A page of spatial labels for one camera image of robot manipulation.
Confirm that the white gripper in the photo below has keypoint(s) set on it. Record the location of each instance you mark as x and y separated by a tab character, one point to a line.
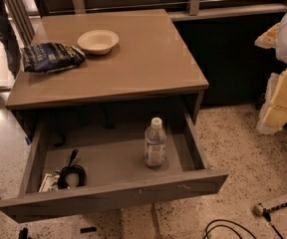
273	114

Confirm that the clear plastic water bottle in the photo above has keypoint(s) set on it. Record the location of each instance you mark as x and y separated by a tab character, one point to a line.
154	143

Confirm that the brown counter cabinet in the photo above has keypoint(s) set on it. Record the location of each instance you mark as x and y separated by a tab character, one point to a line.
150	59

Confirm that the grey open drawer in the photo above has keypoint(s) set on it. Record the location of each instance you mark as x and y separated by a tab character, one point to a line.
116	174

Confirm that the white power strip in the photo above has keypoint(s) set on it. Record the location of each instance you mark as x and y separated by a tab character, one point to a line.
271	205

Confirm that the white paper bowl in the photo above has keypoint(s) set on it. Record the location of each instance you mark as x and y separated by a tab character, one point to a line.
98	42

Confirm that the blue chip bag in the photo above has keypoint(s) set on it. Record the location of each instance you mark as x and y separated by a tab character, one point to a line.
51	57

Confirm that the small black floor object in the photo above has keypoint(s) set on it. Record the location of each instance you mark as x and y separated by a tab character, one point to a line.
88	230

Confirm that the white power adapter box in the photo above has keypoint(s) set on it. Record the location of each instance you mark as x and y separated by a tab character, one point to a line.
49	182

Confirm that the person legs dark trousers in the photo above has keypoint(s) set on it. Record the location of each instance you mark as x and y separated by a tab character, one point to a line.
9	42

